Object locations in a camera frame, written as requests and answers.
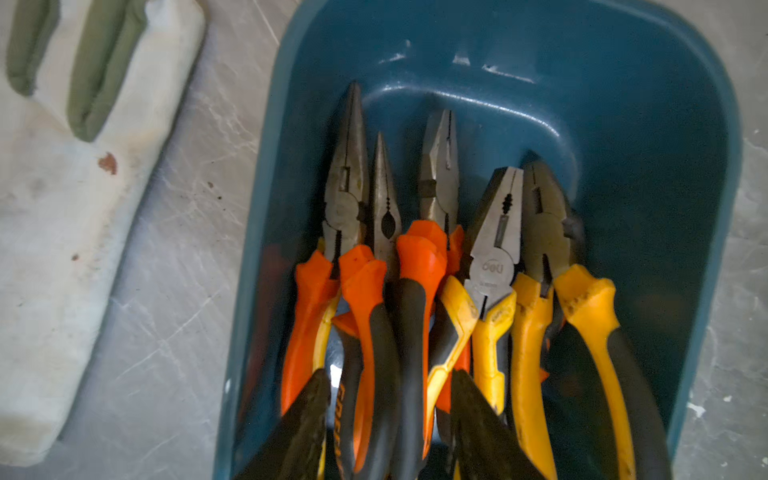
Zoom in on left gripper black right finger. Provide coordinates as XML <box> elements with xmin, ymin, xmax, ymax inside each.
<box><xmin>451</xmin><ymin>371</ymin><xmax>543</xmax><ymax>479</ymax></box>

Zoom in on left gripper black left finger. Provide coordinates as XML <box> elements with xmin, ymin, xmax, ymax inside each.
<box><xmin>235</xmin><ymin>369</ymin><xmax>330</xmax><ymax>479</ymax></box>

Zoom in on orange black needle pliers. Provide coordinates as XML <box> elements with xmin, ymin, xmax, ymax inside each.
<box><xmin>333</xmin><ymin>133</ymin><xmax>402</xmax><ymax>479</ymax></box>

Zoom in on yellow black deli pliers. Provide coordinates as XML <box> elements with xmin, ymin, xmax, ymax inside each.
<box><xmin>428</xmin><ymin>167</ymin><xmax>523</xmax><ymax>447</ymax></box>

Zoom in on orange long-nose pliers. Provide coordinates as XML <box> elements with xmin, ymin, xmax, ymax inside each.
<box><xmin>280</xmin><ymin>81</ymin><xmax>370</xmax><ymax>414</ymax></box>

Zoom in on orange black combination pliers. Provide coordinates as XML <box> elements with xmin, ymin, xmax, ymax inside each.
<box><xmin>389</xmin><ymin>109</ymin><xmax>463</xmax><ymax>479</ymax></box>

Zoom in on yellow black large pliers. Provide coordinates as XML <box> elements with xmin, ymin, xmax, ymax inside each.
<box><xmin>510</xmin><ymin>158</ymin><xmax>672</xmax><ymax>479</ymax></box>

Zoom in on teal storage box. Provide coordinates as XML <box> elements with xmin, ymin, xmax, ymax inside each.
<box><xmin>212</xmin><ymin>1</ymin><xmax>742</xmax><ymax>479</ymax></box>

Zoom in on white green work glove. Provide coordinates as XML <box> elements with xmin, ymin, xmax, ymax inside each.
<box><xmin>1</xmin><ymin>1</ymin><xmax>206</xmax><ymax>467</ymax></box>

